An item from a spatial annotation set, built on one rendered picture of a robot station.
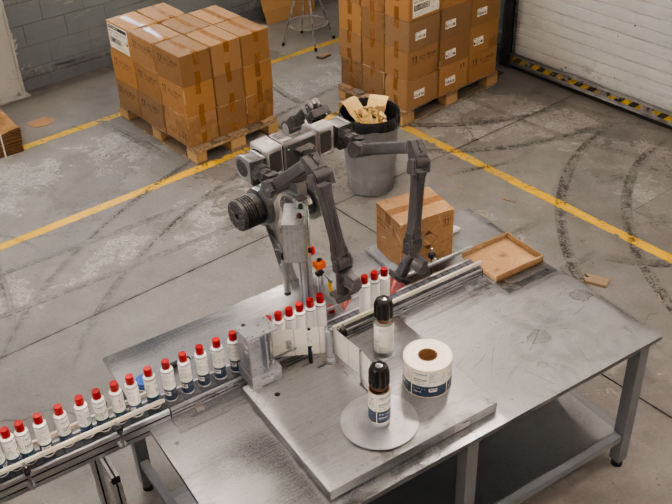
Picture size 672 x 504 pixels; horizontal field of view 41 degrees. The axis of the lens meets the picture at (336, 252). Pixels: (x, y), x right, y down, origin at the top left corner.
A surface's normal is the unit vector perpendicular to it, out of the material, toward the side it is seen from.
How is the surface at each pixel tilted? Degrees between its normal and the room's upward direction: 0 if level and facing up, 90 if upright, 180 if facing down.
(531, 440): 0
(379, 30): 90
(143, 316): 0
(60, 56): 90
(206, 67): 90
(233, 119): 90
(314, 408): 0
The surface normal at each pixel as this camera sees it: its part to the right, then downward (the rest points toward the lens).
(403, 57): -0.74, 0.39
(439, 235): 0.45, 0.50
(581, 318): -0.04, -0.82
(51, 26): 0.63, 0.43
